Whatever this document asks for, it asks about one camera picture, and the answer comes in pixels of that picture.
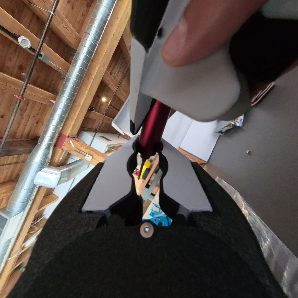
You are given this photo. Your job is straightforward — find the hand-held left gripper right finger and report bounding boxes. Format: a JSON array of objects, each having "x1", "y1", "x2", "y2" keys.
[{"x1": 158, "y1": 137, "x2": 214, "y2": 213}]

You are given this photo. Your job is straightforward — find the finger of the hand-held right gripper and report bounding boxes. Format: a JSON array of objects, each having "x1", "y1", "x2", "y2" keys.
[{"x1": 129, "y1": 37, "x2": 153, "y2": 136}]

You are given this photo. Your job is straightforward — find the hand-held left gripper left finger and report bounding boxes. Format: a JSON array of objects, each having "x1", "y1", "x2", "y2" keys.
[{"x1": 81, "y1": 136, "x2": 138, "y2": 213}]

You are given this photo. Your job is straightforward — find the blue toy robot arm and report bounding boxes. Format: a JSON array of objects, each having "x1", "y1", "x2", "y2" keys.
[{"x1": 142, "y1": 203, "x2": 173, "y2": 227}]

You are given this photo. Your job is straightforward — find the red electric screwdriver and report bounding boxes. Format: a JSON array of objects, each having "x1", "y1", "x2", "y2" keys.
[{"x1": 137, "y1": 100, "x2": 172, "y2": 180}]

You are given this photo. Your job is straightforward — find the person's right hand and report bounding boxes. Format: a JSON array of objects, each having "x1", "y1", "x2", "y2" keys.
[{"x1": 161, "y1": 0, "x2": 268, "y2": 67}]

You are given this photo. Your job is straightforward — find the white orange cardboard box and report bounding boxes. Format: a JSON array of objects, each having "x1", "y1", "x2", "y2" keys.
[{"x1": 112, "y1": 100, "x2": 221, "y2": 164}]

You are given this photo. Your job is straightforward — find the silver foil bag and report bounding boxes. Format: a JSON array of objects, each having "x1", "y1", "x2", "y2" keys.
[{"x1": 215, "y1": 115, "x2": 245, "y2": 133}]

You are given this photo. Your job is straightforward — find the round ceiling lamp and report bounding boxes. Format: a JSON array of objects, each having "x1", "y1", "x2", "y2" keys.
[{"x1": 17, "y1": 36, "x2": 32, "y2": 50}]

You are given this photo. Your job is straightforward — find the silver air duct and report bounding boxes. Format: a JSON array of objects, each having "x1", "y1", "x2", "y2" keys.
[{"x1": 0, "y1": 0, "x2": 117, "y2": 266}]

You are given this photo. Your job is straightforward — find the black servo striped cable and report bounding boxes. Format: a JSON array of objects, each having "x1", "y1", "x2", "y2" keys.
[{"x1": 251, "y1": 82, "x2": 274, "y2": 107}]

